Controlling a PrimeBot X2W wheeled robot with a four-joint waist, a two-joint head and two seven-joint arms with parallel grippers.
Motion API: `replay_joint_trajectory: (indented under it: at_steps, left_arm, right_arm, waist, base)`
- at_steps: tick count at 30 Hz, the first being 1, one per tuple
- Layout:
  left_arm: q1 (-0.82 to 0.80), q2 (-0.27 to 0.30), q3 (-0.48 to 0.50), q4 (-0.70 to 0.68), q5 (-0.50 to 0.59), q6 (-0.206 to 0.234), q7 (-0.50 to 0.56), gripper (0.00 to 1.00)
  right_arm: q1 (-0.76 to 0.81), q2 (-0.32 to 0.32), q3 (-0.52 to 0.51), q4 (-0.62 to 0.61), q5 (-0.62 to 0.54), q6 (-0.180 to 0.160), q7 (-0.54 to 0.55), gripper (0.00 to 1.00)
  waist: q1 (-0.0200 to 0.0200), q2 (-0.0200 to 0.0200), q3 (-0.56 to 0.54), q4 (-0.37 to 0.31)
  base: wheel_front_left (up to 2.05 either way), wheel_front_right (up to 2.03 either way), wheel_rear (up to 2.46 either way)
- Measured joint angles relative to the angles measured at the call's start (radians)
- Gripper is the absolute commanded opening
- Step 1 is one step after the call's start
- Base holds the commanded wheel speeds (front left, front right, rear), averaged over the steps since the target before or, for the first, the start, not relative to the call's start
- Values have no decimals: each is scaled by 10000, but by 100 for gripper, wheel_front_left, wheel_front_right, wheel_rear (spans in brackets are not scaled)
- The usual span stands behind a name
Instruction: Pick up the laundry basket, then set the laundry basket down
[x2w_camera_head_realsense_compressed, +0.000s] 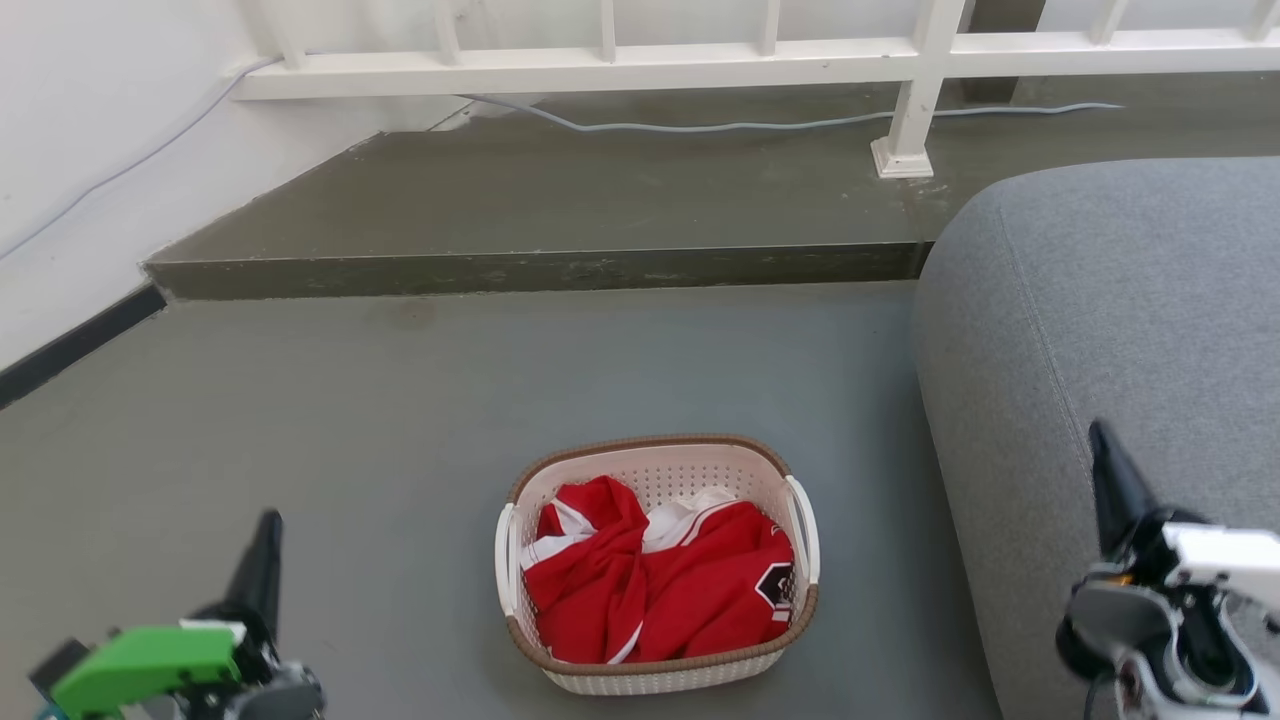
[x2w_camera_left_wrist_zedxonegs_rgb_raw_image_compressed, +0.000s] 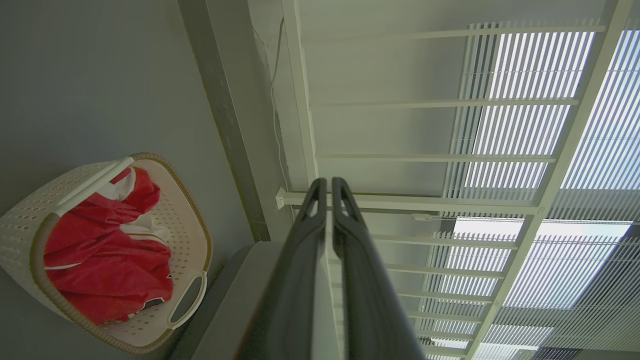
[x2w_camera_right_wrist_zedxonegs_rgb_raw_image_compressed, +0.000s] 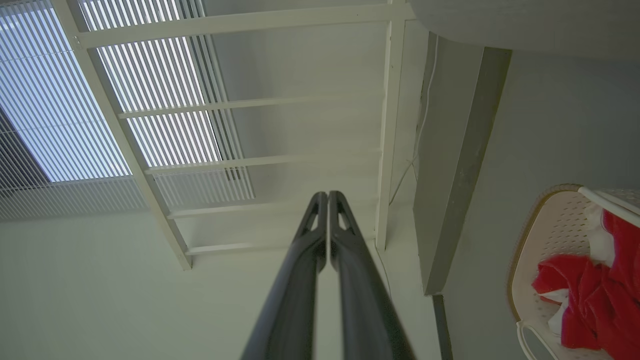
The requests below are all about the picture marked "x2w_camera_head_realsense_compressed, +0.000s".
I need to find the white railing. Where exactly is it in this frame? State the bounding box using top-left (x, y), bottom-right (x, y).
top-left (232, 0), bottom-right (1280, 181)

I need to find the red and white jersey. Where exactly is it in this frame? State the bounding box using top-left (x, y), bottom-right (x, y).
top-left (520, 475), bottom-right (798, 666)

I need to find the white brown-rimmed laundry basket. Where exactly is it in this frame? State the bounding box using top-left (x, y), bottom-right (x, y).
top-left (494, 433), bottom-right (822, 697)

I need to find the grey fabric sofa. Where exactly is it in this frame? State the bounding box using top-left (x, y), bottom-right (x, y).
top-left (913, 157), bottom-right (1280, 720)

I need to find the dark brown pillar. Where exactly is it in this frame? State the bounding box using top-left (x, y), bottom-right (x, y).
top-left (962, 0), bottom-right (1047, 104)

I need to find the raised concrete step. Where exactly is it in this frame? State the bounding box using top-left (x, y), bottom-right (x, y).
top-left (143, 75), bottom-right (1280, 302)

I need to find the thin pale grey cable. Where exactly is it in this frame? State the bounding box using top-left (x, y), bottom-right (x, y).
top-left (0, 54), bottom-right (287, 263)

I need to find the black baseboard strip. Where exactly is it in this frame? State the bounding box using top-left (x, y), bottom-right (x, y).
top-left (0, 283), bottom-right (169, 411)

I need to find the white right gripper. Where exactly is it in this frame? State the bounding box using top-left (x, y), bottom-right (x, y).
top-left (1087, 419), bottom-right (1280, 616)

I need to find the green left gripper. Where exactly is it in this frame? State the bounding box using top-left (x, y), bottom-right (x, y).
top-left (50, 508), bottom-right (285, 720)

